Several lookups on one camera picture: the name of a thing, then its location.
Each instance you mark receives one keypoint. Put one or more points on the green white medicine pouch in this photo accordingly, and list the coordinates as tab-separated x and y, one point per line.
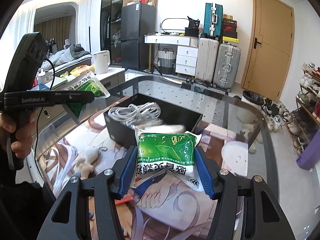
160	153

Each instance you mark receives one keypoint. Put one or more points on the teal suitcase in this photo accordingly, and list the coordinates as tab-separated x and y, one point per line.
213	18

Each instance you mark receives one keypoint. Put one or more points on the bed with clothes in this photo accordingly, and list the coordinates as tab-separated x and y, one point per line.
75	53

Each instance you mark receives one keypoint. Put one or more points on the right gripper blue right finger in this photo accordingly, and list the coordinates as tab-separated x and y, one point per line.
263	217

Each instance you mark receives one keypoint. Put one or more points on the white electric kettle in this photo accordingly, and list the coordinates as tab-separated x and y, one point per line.
101	61

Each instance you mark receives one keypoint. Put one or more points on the stacked shoe boxes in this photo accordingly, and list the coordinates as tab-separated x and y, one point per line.
229	30

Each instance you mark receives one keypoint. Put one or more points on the anime printed desk mat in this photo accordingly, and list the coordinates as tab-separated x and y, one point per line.
164	207

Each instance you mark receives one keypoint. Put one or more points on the white plush toy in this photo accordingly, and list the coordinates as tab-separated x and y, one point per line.
85	163

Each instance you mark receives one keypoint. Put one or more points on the oval black frame mirror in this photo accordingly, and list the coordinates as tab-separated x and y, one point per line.
174	25

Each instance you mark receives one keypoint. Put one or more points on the purple yoga mat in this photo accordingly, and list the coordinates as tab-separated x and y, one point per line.
309	156

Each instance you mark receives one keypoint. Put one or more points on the white red tissue pack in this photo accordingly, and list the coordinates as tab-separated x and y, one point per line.
125	199

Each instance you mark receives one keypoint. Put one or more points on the woven storage basket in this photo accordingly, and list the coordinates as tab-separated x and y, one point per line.
166	59

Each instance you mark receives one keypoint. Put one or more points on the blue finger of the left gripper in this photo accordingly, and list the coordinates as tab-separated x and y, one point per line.
82	97

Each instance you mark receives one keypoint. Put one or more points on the white drawer desk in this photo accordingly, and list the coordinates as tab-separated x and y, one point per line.
185	48

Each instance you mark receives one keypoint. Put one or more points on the person's left hand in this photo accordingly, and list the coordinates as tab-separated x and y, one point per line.
22	147

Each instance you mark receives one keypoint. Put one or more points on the wooden door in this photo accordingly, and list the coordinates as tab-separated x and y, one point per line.
270	48

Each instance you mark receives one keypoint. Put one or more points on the silver suitcase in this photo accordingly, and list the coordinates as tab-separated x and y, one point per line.
226	67

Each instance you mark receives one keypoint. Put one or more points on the grey side cabinet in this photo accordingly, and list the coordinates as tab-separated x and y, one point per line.
58	116

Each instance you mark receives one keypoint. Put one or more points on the shoe rack with shoes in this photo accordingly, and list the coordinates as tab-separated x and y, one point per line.
303	122

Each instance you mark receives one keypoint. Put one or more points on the white suitcase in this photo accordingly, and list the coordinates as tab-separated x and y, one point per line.
206	59

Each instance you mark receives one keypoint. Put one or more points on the black refrigerator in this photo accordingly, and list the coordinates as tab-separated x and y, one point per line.
137	20

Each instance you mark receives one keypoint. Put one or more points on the snack bags on cabinet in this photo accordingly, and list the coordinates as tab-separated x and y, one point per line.
79	70

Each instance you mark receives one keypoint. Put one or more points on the black cardboard box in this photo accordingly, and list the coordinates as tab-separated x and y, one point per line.
141	112

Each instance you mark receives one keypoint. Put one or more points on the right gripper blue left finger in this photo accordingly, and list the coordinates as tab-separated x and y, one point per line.
69	215

